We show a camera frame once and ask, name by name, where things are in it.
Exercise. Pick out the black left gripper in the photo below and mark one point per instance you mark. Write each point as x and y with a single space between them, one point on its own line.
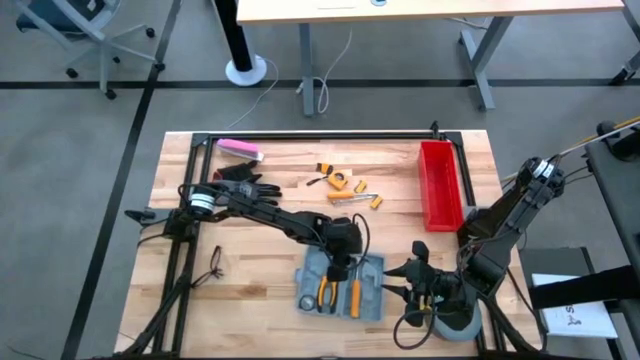
342 237

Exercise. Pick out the grey black work glove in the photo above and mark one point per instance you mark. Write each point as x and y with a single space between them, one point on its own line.
265 190

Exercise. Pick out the white yellow rod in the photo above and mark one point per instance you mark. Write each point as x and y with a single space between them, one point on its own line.
600 136

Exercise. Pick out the thin black tool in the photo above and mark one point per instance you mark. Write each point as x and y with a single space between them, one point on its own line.
315 181

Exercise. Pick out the white frame office chair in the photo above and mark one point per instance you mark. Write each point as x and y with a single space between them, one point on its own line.
102 40

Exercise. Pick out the black aluminium table frame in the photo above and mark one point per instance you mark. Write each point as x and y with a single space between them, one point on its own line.
325 135

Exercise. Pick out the white paper sheet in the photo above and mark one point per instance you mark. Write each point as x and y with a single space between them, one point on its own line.
580 320

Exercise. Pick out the grey plastic tool case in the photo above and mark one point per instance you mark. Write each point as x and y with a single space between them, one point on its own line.
372 295

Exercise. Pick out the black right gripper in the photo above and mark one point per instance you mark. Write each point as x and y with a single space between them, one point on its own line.
447 295

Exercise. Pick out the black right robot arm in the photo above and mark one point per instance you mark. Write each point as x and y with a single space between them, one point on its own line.
515 215

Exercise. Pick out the yellow black bit holder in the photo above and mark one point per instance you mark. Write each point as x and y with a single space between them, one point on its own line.
325 168

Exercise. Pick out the wooden desk with grey legs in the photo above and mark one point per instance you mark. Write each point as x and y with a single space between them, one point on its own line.
450 10

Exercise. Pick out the grey round object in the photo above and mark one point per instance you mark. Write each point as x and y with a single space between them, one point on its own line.
379 2

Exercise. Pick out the black red work glove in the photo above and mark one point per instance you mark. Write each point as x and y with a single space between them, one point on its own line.
240 171

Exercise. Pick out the small white block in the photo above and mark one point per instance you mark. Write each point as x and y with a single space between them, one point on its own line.
260 156

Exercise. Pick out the grey duct tape roll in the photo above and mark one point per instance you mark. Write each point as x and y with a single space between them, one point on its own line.
465 332

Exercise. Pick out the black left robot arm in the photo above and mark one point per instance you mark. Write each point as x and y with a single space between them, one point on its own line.
270 215

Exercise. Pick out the red plastic bin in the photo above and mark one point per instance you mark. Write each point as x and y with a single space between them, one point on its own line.
440 185

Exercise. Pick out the grey pole with white base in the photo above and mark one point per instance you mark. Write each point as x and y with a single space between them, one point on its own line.
245 70

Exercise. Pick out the pink flat package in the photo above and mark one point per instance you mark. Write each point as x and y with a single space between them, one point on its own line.
237 147

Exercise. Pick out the yellow tape measure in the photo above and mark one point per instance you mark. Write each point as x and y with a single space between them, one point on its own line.
338 181

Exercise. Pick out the dark grey cabinet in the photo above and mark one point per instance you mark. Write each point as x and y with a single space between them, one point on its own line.
620 210

